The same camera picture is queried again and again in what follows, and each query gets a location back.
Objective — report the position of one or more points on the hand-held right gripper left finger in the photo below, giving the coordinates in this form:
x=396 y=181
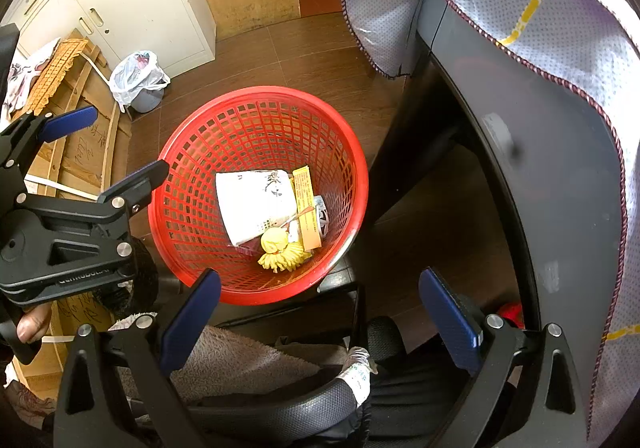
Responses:
x=187 y=323

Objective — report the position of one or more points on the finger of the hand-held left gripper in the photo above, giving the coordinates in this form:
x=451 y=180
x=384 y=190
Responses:
x=135 y=180
x=70 y=122

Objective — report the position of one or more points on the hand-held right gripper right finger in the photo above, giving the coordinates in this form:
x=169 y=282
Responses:
x=447 y=323

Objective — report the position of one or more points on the red plastic basket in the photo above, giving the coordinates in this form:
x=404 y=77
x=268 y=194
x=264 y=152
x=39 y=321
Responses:
x=200 y=138

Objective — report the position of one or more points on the yellow plastic flower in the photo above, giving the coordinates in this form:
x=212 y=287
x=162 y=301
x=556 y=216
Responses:
x=280 y=250

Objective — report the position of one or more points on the white printed wrapper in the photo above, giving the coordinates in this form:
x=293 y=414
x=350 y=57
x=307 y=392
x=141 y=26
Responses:
x=321 y=220

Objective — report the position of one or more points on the orange medicine box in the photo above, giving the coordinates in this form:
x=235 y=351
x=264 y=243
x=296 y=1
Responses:
x=305 y=198

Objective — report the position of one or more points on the person's left hand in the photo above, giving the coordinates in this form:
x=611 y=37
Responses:
x=32 y=323

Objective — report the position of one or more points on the stacked wooden boards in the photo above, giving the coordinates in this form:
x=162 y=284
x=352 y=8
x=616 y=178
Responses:
x=80 y=153

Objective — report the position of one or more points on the grey fleece garment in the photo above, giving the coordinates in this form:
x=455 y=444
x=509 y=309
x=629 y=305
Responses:
x=235 y=358

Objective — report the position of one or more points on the small red object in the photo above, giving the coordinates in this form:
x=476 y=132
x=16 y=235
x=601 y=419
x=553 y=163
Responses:
x=510 y=314

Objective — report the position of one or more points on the patterned pink cloth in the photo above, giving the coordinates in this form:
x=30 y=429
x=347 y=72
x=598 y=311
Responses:
x=20 y=73

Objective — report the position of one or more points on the bin with white plastic bag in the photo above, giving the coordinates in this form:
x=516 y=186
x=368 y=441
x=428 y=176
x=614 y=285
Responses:
x=137 y=78

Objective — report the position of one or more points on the white printed carton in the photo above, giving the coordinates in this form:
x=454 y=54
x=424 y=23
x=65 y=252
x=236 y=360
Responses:
x=252 y=208

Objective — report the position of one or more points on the white metal cabinet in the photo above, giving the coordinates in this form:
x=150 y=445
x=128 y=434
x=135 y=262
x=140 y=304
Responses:
x=135 y=3

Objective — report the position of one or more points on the black office chair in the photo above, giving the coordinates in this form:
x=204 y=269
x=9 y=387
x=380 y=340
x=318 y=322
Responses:
x=300 y=408

